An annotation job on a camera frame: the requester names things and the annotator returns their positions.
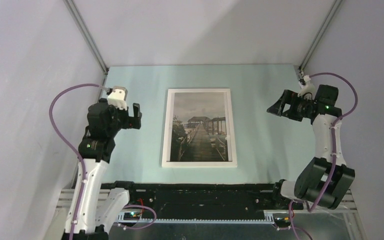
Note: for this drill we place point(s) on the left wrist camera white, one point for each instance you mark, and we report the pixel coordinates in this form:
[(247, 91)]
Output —
[(117, 98)]

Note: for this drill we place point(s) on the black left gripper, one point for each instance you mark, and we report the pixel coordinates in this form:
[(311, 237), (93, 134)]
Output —
[(130, 122)]

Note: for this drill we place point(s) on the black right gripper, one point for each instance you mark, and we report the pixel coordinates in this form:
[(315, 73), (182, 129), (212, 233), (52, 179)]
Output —
[(287, 97)]

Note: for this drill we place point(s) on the aluminium corner rail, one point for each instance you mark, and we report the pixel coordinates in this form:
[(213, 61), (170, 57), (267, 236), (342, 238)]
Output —
[(326, 23), (86, 34)]

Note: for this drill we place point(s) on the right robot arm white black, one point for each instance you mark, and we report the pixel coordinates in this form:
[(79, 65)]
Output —
[(327, 178)]

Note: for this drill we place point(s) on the left aluminium corner rail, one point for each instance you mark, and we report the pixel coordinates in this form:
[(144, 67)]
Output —
[(86, 34)]

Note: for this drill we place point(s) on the printed photo with white border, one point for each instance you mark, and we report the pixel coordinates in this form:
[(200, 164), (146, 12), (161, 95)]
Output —
[(200, 127)]

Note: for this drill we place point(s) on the light wooden picture frame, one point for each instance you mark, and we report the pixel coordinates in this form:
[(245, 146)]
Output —
[(165, 132)]

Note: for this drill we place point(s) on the right aluminium corner rail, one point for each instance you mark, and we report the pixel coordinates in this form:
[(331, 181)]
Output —
[(326, 23)]

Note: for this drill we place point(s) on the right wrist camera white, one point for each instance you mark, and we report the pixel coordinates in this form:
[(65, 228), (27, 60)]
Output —
[(306, 86)]

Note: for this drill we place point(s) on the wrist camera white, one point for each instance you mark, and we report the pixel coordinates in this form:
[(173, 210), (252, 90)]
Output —
[(306, 86), (117, 98)]

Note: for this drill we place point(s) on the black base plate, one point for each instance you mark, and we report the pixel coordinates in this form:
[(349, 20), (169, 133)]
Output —
[(213, 202)]

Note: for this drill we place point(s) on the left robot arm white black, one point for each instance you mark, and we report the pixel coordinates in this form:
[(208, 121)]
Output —
[(86, 220)]

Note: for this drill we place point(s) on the front aluminium rail frame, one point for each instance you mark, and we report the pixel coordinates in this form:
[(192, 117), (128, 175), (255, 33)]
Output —
[(135, 214)]

